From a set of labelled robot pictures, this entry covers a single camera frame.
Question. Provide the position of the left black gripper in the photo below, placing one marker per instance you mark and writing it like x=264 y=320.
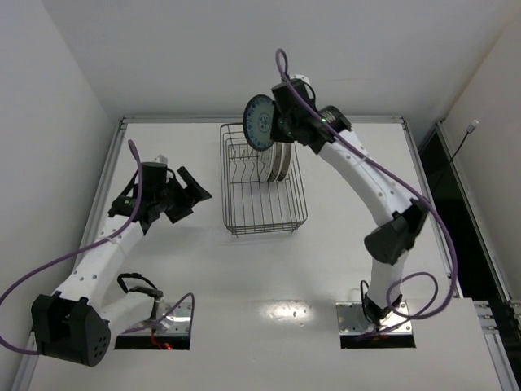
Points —
x=176 y=199

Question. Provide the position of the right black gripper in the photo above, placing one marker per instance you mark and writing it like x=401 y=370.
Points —
x=279 y=122

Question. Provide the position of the green red rimmed plate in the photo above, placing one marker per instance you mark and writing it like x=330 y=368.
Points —
x=277 y=158
x=286 y=161

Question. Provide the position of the teal patterned small plate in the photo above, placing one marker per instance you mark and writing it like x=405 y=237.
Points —
x=257 y=122

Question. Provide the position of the clear glass plate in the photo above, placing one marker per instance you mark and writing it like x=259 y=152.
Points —
x=266 y=164

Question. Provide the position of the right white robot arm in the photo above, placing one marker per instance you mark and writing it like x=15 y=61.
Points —
x=399 y=216

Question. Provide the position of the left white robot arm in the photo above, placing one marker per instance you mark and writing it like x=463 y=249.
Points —
x=72 y=323

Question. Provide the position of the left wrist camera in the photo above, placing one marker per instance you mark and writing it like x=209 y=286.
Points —
x=150 y=190

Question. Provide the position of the metal wire dish rack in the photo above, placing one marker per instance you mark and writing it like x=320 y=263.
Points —
x=248 y=206

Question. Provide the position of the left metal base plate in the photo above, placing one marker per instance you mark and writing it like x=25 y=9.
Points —
x=171 y=320

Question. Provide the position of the metal base plate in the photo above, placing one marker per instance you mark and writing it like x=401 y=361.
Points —
x=171 y=320
x=352 y=322

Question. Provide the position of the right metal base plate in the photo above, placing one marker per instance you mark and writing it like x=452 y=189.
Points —
x=352 y=322

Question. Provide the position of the aluminium table frame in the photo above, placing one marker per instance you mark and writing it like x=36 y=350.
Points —
x=265 y=315

